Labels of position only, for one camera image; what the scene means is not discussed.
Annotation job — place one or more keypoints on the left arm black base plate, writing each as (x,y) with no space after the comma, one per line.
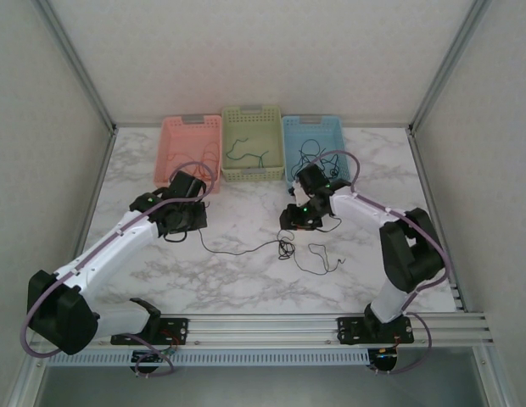
(178,328)

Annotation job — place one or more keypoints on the aluminium lower frame bar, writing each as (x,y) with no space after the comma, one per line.
(488,377)
(27,381)

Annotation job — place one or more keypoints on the blue plastic basket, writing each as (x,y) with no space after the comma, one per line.
(331,131)

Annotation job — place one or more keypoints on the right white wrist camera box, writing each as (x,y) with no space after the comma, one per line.
(299,193)

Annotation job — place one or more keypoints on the aluminium mounting rail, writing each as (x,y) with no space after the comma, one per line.
(263,330)

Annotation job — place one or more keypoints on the aluminium corner post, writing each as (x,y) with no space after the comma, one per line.
(82,68)
(447,68)

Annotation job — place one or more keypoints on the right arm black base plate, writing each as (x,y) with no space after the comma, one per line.
(352,330)

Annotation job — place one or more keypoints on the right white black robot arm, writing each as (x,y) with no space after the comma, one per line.
(411,254)

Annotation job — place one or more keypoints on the pink plastic basket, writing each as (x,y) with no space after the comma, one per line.
(182,144)

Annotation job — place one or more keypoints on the small controller board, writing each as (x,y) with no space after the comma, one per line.
(384,358)
(150,358)

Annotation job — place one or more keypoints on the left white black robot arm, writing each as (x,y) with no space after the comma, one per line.
(110,250)

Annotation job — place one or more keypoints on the green plastic basket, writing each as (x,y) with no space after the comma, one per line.
(271,131)

